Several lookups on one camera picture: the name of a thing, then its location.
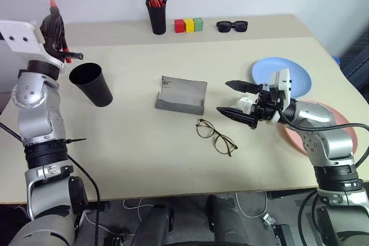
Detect silver metal plug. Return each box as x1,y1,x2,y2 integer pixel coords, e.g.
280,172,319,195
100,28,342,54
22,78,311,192
262,213,275,229

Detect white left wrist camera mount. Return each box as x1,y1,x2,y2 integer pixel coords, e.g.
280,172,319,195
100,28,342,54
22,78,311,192
0,20,65,70

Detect black ribbed object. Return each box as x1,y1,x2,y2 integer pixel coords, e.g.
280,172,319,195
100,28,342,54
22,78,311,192
341,32,369,93

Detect tortoiseshell round eyeglasses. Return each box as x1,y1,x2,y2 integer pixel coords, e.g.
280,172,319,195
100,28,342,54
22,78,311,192
195,118,239,158

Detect black floor box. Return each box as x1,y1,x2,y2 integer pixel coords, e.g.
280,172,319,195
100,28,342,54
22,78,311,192
272,224,296,246

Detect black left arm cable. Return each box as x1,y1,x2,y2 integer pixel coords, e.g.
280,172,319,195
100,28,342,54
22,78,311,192
0,121,101,246

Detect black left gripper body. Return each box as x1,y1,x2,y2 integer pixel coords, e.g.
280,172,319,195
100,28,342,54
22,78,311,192
39,7,70,63

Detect black sunglasses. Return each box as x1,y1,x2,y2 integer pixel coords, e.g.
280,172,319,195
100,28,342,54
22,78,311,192
216,20,249,33

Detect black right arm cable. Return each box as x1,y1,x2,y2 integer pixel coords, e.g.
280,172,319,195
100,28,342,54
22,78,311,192
276,109,369,246

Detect grey open glasses case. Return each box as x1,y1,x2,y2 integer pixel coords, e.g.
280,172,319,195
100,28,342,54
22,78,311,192
155,75,208,115

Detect empty black cup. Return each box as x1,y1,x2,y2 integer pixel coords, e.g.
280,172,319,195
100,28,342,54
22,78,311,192
69,62,114,108

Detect black pen holder cup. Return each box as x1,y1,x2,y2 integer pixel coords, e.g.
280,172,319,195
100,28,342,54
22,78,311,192
146,3,167,36

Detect light blue plate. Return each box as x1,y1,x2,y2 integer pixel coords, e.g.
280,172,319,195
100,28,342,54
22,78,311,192
251,56,313,99

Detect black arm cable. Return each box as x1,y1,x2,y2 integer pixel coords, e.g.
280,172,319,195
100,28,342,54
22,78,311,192
276,109,369,246
0,121,101,246

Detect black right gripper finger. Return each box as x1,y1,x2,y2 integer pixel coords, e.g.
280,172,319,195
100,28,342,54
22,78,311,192
225,80,262,94
216,106,258,131

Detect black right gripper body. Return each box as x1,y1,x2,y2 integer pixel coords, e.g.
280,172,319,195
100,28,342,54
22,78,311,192
249,82,285,122

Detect dark rounded shape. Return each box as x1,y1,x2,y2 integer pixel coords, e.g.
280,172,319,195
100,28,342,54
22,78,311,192
133,202,175,246
205,194,252,246

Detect pink plate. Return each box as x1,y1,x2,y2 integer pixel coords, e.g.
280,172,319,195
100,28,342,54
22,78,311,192
277,100,359,158

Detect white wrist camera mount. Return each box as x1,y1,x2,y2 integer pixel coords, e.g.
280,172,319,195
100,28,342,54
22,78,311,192
0,20,65,70
264,67,292,126

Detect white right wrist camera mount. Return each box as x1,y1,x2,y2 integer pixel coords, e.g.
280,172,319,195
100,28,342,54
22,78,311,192
264,67,292,126

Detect white floor cable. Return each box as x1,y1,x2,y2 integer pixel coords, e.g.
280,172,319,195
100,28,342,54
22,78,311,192
235,191,268,218
122,198,162,215

